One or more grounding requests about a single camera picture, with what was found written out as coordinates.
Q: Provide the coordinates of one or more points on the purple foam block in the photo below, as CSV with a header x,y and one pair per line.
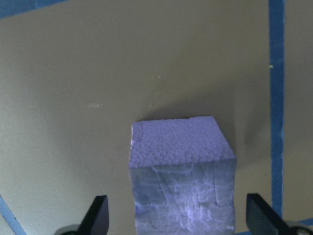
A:
x,y
183,171

